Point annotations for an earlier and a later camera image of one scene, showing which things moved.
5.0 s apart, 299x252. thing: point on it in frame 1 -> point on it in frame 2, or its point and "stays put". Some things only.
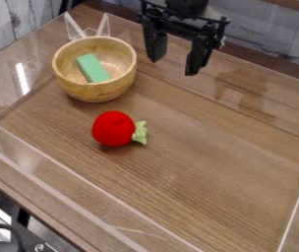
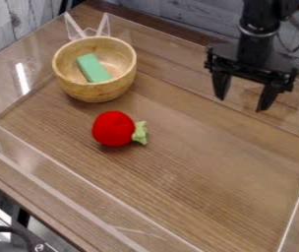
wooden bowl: [115, 56] stays put
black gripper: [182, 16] -> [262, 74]
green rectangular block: [92, 68] stays put
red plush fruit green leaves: [114, 129] stays put
